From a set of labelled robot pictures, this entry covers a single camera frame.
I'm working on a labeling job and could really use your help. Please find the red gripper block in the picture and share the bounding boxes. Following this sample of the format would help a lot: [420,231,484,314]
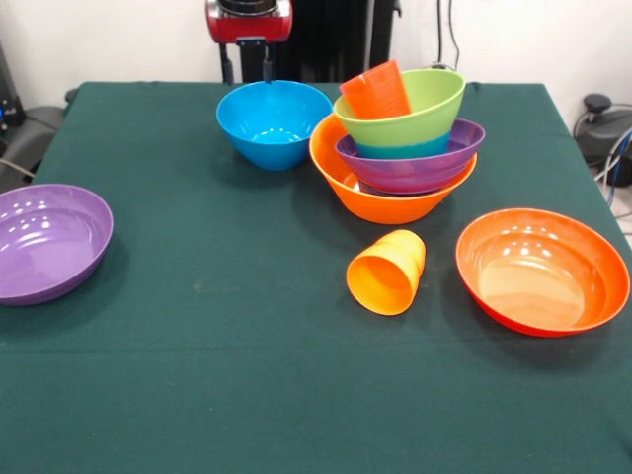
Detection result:
[205,0,294,84]

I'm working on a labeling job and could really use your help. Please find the tangled floor cables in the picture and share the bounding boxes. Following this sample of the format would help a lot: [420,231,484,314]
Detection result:
[592,125,632,208]

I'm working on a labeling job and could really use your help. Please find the orange cup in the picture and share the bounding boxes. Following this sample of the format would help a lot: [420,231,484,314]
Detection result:
[346,229,427,316]

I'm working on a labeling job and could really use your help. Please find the large orange bowl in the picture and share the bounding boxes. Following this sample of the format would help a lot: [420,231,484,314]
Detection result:
[308,114,478,226]

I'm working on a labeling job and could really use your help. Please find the purple bowl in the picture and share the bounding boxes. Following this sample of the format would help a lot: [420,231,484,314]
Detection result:
[0,183,115,307]
[335,117,487,197]

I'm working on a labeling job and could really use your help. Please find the dark green tablecloth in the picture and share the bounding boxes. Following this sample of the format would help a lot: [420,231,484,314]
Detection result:
[0,81,632,474]

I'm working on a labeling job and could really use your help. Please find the red cup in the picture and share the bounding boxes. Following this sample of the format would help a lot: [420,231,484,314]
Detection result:
[339,59,413,121]

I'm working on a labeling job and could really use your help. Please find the small translucent blue bowl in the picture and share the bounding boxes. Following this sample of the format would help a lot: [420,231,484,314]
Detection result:
[354,128,451,160]

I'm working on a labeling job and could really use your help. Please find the red shallow bowl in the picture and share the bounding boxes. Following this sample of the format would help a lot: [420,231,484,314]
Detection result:
[454,207,632,339]

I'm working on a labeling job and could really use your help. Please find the black equipment box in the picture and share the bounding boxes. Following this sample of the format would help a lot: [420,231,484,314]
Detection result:
[0,43,26,132]

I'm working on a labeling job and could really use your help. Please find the green bowl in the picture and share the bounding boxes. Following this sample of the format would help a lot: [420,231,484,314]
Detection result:
[333,69,467,147]

